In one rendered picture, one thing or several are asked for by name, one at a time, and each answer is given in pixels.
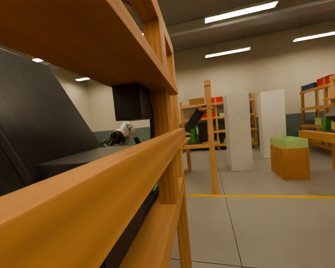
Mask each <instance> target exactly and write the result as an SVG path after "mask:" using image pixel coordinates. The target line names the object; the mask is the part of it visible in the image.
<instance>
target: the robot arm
mask: <svg viewBox="0 0 335 268"><path fill-rule="evenodd" d="M135 131H136V129H135V127H133V126H132V125H131V124H130V123H129V122H127V121H125V122H123V123H122V125H121V127H120V128H119V129H117V130H115V131H114V132H113V133H111V135H110V138H109V139H108V141H106V142H105V144H107V145H111V146H112V147H114V146H119V145H120V144H121V143H122V146H127V144H128V143H129V142H130V140H131V138H132V137H131V135H132V134H134V133H135Z"/></svg>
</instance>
